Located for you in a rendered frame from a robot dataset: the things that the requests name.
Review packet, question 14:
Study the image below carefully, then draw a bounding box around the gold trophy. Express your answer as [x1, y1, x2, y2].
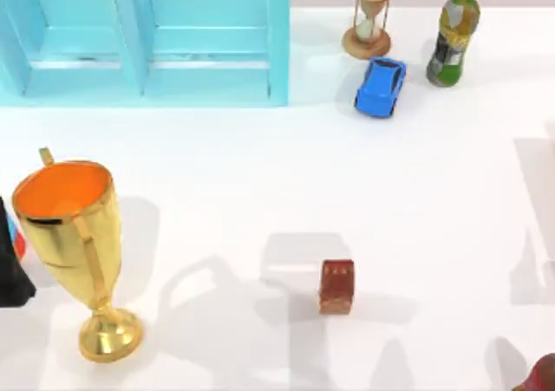
[11, 147, 145, 364]

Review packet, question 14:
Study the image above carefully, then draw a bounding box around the dark red object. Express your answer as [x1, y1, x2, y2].
[512, 352, 555, 391]

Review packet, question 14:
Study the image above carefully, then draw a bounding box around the wooden hourglass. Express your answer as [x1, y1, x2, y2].
[341, 0, 395, 60]

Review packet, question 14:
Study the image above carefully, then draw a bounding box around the light blue rack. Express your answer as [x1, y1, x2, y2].
[0, 0, 291, 108]

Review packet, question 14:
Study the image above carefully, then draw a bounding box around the brown bread loaf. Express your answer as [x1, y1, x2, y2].
[318, 258, 357, 316]

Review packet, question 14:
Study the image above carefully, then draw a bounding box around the blue toy car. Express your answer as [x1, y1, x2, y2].
[354, 56, 408, 119]

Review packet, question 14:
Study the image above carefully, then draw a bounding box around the red and blue block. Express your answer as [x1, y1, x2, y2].
[9, 222, 29, 262]

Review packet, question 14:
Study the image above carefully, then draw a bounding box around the green bottle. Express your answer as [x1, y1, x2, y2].
[425, 0, 482, 88]

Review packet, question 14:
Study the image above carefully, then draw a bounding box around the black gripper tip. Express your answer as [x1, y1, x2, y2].
[0, 196, 37, 309]

